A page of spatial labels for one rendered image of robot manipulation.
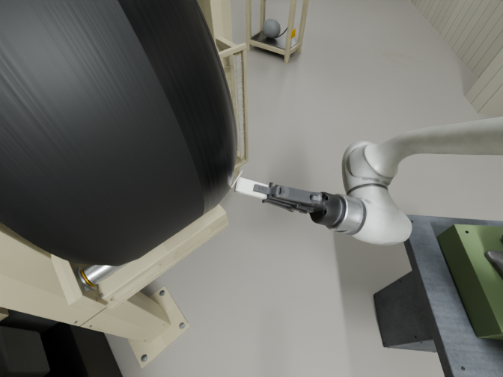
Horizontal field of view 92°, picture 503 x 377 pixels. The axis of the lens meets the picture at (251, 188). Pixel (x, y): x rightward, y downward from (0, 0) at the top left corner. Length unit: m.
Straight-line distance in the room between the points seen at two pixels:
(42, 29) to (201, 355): 1.38
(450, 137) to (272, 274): 1.18
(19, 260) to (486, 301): 1.10
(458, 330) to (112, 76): 0.99
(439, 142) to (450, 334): 0.58
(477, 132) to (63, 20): 0.55
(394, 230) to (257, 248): 1.04
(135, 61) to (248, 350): 1.34
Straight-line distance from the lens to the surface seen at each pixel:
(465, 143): 0.55
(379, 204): 0.64
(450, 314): 1.00
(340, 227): 0.59
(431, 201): 2.15
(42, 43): 0.28
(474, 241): 1.03
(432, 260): 1.04
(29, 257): 0.65
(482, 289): 0.97
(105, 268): 0.64
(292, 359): 1.46
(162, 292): 1.54
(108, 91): 0.27
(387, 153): 0.67
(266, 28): 3.41
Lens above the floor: 1.45
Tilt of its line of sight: 54 degrees down
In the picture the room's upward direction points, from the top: straight up
